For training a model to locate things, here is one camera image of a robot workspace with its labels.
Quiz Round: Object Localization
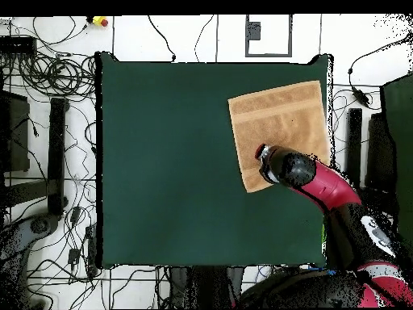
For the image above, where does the black stand column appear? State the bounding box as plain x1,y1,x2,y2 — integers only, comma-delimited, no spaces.
167,265,246,309

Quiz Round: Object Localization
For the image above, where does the coiled black cable bundle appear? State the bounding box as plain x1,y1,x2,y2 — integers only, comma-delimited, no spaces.
17,52,97,98

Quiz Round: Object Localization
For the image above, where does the grey square floor frame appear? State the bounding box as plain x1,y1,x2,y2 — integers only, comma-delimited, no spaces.
244,14,294,58

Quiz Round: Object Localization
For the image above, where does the thin black cable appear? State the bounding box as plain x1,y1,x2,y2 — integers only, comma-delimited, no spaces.
194,14,215,63

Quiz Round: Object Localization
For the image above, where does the black power adapter with cable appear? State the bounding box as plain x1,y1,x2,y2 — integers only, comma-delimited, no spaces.
347,36,413,111

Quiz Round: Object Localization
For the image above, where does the dark rectangular box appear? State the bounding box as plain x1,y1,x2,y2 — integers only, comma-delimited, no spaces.
0,90,31,174
365,111,398,195

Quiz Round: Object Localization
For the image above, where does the black cable with plug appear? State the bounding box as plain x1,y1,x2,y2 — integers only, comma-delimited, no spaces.
147,15,177,63

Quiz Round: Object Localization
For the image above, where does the black power strip with plugs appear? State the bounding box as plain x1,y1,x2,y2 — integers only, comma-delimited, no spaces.
86,225,98,278

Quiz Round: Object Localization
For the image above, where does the tan terry towel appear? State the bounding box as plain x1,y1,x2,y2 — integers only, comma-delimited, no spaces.
227,80,332,194

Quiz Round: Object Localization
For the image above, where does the dark green table cloth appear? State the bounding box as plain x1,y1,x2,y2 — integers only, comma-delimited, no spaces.
94,51,335,270

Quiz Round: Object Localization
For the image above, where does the small dark grey box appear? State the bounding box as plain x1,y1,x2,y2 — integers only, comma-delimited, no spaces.
247,21,261,41

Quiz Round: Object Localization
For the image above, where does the yellow emergency stop button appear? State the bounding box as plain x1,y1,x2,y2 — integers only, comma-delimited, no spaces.
86,15,110,27

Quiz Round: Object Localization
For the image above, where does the flat black device box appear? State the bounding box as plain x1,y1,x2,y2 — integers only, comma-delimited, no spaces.
0,36,38,56

